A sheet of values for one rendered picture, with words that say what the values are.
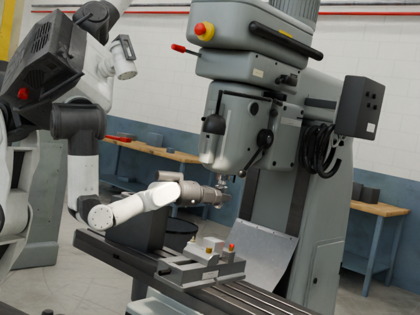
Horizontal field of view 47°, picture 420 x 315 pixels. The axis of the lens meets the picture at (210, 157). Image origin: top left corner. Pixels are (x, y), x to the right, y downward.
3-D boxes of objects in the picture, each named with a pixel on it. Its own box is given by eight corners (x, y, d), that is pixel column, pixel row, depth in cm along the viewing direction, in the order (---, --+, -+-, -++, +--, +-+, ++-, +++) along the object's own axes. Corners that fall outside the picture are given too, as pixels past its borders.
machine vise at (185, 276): (182, 292, 159) (187, 260, 158) (152, 277, 169) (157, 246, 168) (246, 278, 185) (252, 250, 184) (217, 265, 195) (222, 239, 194)
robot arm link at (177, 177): (190, 206, 165) (160, 204, 158) (174, 205, 174) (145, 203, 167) (192, 172, 166) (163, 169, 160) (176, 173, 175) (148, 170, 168)
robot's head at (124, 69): (107, 81, 153) (129, 69, 149) (99, 52, 155) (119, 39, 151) (120, 84, 159) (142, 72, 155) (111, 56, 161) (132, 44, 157)
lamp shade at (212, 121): (200, 131, 150) (204, 111, 149) (204, 131, 157) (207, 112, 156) (223, 135, 149) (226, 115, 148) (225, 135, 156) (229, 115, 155)
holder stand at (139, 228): (145, 253, 194) (154, 204, 192) (104, 238, 204) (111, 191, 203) (162, 248, 205) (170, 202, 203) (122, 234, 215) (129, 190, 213)
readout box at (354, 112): (357, 137, 166) (369, 76, 165) (332, 133, 172) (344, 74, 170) (377, 142, 182) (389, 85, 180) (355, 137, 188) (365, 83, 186)
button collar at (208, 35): (209, 40, 152) (212, 20, 152) (194, 39, 156) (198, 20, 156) (212, 42, 154) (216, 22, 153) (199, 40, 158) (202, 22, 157)
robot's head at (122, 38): (110, 70, 154) (124, 59, 149) (103, 45, 156) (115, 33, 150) (127, 70, 159) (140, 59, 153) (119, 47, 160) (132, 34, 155)
